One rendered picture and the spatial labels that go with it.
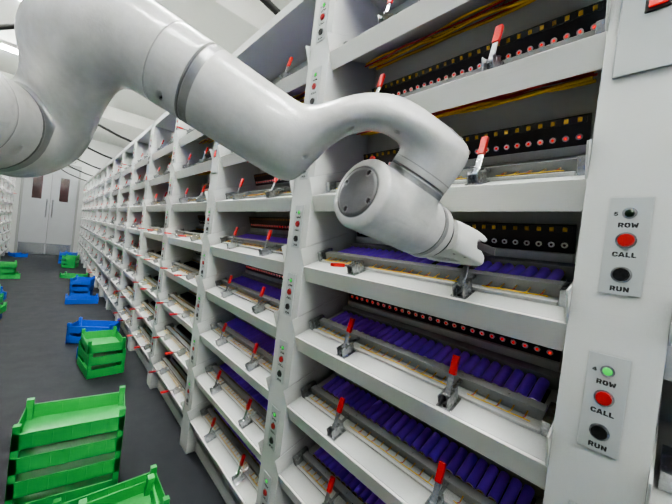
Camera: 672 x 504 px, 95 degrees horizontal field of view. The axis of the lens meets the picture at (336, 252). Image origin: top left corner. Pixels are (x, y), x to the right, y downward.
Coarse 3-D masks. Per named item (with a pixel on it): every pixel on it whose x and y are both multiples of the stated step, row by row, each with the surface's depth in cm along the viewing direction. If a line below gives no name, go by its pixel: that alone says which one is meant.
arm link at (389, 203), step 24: (360, 168) 35; (384, 168) 33; (336, 192) 38; (360, 192) 34; (384, 192) 32; (408, 192) 34; (432, 192) 35; (360, 216) 34; (384, 216) 33; (408, 216) 35; (432, 216) 38; (384, 240) 38; (408, 240) 38; (432, 240) 40
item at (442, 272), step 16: (336, 256) 85; (352, 256) 81; (368, 256) 78; (400, 272) 68; (416, 272) 67; (432, 272) 65; (448, 272) 62; (480, 272) 58; (496, 288) 54; (512, 288) 54; (528, 288) 52; (544, 288) 50
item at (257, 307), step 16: (224, 272) 143; (240, 272) 149; (256, 272) 139; (272, 272) 128; (208, 288) 139; (224, 288) 134; (240, 288) 127; (256, 288) 125; (272, 288) 122; (224, 304) 124; (240, 304) 116; (256, 304) 113; (272, 304) 109; (256, 320) 104; (272, 320) 99
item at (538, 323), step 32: (320, 256) 88; (512, 256) 63; (544, 256) 59; (352, 288) 73; (384, 288) 66; (416, 288) 61; (448, 288) 59; (480, 320) 51; (512, 320) 47; (544, 320) 44
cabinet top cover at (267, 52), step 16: (304, 0) 97; (384, 0) 93; (400, 0) 92; (288, 16) 105; (304, 16) 104; (256, 32) 120; (272, 32) 114; (288, 32) 113; (304, 32) 112; (240, 48) 130; (256, 48) 125; (272, 48) 123; (288, 48) 122; (304, 48) 121; (256, 64) 136; (272, 64) 135; (272, 80) 148
